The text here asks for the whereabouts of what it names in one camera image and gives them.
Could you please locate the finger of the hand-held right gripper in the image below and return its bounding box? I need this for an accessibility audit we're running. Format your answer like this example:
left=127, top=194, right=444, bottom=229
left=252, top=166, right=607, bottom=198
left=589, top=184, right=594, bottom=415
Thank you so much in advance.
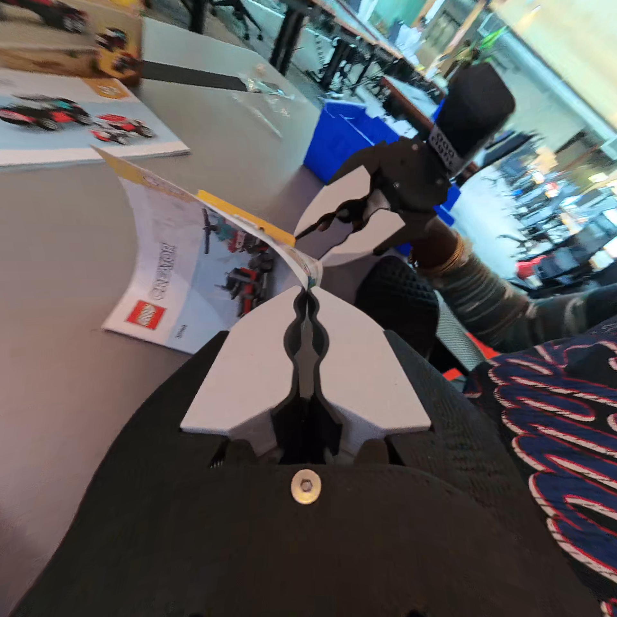
left=300, top=189, right=407, bottom=269
left=293, top=166, right=373, bottom=241

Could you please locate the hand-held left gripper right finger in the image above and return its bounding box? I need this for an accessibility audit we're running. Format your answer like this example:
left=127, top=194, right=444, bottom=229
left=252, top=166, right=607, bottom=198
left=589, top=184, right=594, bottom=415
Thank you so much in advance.
left=308, top=287, right=433, bottom=459

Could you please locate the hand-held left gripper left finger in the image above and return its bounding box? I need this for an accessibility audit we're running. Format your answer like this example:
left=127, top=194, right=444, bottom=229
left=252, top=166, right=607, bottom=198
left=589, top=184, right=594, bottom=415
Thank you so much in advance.
left=180, top=285, right=309, bottom=458

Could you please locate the helicopter cover instruction booklet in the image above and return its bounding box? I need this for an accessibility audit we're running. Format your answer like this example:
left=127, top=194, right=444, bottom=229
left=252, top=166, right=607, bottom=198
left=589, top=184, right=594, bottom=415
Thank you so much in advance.
left=91, top=146, right=325, bottom=356

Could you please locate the person's right forearm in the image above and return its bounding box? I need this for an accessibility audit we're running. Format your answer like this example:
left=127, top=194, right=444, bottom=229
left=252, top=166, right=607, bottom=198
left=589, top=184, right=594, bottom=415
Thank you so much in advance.
left=409, top=226, right=617, bottom=353

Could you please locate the blue plastic bin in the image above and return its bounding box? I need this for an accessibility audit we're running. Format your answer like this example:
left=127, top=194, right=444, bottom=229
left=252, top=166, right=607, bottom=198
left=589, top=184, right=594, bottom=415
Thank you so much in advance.
left=303, top=99, right=461, bottom=228

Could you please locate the black mesh chair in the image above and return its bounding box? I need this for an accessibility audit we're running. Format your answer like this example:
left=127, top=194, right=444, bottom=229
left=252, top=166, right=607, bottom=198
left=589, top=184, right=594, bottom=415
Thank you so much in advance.
left=353, top=255, right=441, bottom=361

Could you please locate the clear plastic bag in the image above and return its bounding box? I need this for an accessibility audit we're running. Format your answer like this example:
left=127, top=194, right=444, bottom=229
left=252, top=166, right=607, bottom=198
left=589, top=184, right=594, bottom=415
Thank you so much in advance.
left=230, top=62, right=299, bottom=139

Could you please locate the long wooden workbench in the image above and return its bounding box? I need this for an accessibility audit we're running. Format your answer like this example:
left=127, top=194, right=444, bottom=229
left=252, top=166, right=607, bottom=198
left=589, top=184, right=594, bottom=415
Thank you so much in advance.
left=308, top=0, right=446, bottom=94

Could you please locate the person's dark printed sweatshirt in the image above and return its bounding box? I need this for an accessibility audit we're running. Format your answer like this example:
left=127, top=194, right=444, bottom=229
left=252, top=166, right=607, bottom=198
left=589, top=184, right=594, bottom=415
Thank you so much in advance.
left=462, top=324, right=617, bottom=617

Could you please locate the car cover instruction booklet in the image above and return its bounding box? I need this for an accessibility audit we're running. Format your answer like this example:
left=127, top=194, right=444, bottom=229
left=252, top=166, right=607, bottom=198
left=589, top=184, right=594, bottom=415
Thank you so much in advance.
left=0, top=67, right=192, bottom=168

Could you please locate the yellow cardboard toy box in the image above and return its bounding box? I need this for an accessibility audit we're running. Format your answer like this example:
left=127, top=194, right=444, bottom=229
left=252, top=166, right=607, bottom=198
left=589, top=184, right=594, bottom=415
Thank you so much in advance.
left=0, top=0, right=146, bottom=89

